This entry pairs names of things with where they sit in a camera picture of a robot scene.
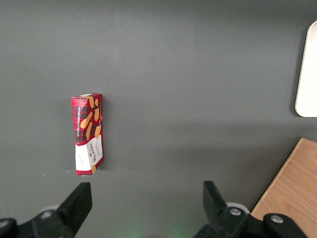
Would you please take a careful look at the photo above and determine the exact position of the beige plastic tray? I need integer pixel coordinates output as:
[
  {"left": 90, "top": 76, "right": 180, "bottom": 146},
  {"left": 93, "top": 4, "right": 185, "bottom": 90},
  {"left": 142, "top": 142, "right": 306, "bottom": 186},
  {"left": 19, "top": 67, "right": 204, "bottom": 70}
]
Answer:
[{"left": 294, "top": 20, "right": 317, "bottom": 118}]

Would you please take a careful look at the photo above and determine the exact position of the red tartan shortbread box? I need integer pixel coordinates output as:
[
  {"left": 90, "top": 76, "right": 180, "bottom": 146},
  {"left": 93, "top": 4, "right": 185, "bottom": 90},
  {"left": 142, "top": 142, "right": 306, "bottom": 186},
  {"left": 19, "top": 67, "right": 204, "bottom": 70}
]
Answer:
[{"left": 71, "top": 93, "right": 104, "bottom": 176}]

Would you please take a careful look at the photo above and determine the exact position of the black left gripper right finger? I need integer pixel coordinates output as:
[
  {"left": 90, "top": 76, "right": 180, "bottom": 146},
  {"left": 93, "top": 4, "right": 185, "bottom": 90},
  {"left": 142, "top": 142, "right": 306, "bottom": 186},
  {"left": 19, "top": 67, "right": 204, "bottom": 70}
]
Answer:
[{"left": 194, "top": 181, "right": 267, "bottom": 238}]

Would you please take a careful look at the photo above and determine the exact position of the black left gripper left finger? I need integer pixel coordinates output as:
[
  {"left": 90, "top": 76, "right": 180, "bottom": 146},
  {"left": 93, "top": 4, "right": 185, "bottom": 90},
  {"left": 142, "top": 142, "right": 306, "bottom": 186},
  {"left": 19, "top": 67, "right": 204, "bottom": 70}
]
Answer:
[{"left": 31, "top": 182, "right": 93, "bottom": 238}]

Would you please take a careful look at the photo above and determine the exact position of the oak wooden cabinet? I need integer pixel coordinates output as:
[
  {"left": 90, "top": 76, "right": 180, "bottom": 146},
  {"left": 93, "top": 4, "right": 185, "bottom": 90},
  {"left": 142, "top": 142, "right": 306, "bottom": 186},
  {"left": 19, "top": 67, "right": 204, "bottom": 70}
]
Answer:
[{"left": 251, "top": 138, "right": 317, "bottom": 238}]

